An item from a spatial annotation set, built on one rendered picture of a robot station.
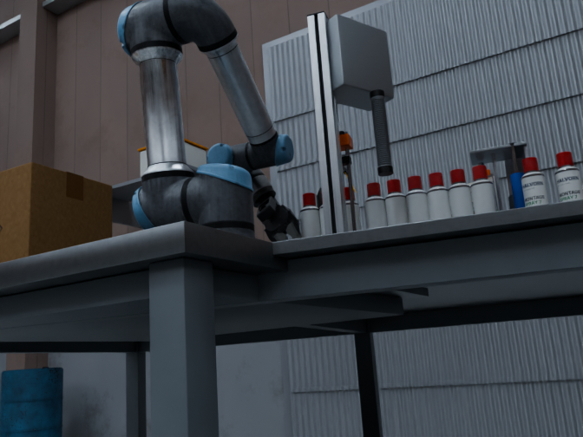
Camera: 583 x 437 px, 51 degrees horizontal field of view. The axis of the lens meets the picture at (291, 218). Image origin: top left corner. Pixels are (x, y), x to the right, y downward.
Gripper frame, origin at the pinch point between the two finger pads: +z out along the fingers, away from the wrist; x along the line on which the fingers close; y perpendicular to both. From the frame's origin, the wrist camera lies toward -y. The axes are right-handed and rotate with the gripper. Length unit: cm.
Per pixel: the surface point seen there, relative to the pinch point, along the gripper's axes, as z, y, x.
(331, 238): 23, -64, -17
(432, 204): 11.5, -1.6, -34.2
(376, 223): 6.9, -2.1, -20.6
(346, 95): -21.0, -11.4, -34.0
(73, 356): -180, 371, 320
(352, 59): -26, -15, -40
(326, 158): -9.1, -15.8, -21.1
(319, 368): -19, 310, 95
